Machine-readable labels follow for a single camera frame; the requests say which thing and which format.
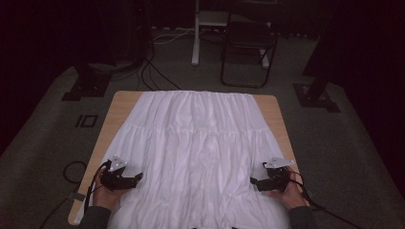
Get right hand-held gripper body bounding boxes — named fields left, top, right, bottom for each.
left=259, top=156, right=295, bottom=193

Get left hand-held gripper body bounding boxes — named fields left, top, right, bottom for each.
left=99, top=155, right=132, bottom=192

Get white skirt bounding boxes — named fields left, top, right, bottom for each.
left=81, top=90, right=292, bottom=229

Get person's left hand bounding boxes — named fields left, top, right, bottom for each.
left=93, top=167, right=121, bottom=212

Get person's right hand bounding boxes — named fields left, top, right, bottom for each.
left=266, top=167, right=308, bottom=211

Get black stand base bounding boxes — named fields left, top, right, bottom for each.
left=292, top=82, right=341, bottom=114
left=61, top=61, right=113, bottom=102

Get black folding chair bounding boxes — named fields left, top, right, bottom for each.
left=220, top=0, right=280, bottom=90

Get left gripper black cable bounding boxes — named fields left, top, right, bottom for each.
left=83, top=159, right=113, bottom=215

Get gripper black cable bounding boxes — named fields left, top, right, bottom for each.
left=286, top=170, right=365, bottom=229
left=83, top=159, right=113, bottom=215

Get black cable loop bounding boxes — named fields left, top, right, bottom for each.
left=62, top=160, right=88, bottom=185

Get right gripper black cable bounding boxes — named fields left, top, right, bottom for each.
left=286, top=170, right=365, bottom=229

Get black floor cables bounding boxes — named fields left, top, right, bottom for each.
left=136, top=47, right=183, bottom=93

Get white floor cable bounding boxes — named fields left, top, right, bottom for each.
left=152, top=27, right=196, bottom=46

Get white desk frame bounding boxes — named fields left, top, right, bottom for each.
left=191, top=0, right=271, bottom=70

